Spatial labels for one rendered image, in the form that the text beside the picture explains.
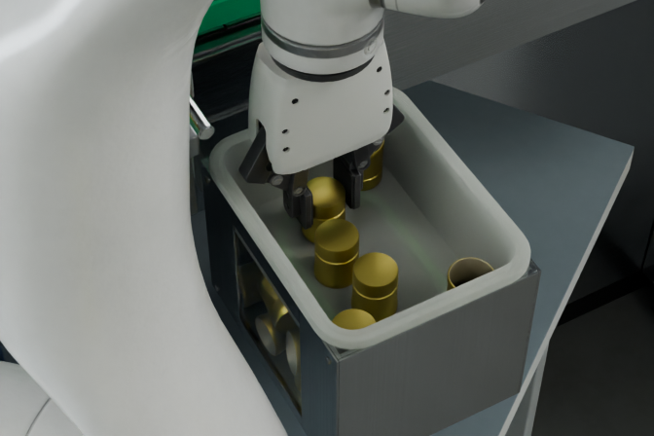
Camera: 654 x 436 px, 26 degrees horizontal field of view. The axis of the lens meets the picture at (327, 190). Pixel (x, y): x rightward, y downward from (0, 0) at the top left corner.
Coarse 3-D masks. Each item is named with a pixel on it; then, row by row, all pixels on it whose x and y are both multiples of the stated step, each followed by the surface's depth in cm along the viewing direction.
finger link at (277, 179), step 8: (272, 176) 104; (280, 176) 105; (288, 176) 105; (272, 184) 105; (280, 184) 105; (288, 184) 106; (288, 192) 107; (288, 200) 108; (296, 200) 108; (304, 200) 107; (312, 200) 107; (288, 208) 109; (296, 208) 108; (304, 208) 108; (312, 208) 108; (296, 216) 109; (304, 216) 108; (312, 216) 109; (304, 224) 109; (312, 224) 109
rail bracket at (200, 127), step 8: (192, 80) 97; (192, 88) 98; (192, 96) 96; (192, 104) 95; (192, 112) 95; (200, 112) 95; (192, 120) 95; (200, 120) 94; (192, 128) 102; (200, 128) 94; (208, 128) 94; (192, 136) 101; (200, 136) 94; (208, 136) 95; (192, 144) 101; (192, 152) 102
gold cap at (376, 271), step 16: (368, 256) 105; (384, 256) 105; (352, 272) 105; (368, 272) 104; (384, 272) 104; (352, 288) 106; (368, 288) 104; (384, 288) 104; (352, 304) 107; (368, 304) 105; (384, 304) 105
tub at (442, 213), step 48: (240, 144) 110; (384, 144) 117; (432, 144) 110; (240, 192) 106; (384, 192) 116; (432, 192) 112; (480, 192) 106; (288, 240) 112; (384, 240) 112; (432, 240) 112; (480, 240) 107; (288, 288) 100; (432, 288) 109; (480, 288) 100; (336, 336) 97; (384, 336) 98
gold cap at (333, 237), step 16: (336, 224) 108; (352, 224) 108; (320, 240) 106; (336, 240) 106; (352, 240) 106; (320, 256) 107; (336, 256) 106; (352, 256) 107; (320, 272) 108; (336, 272) 108; (336, 288) 109
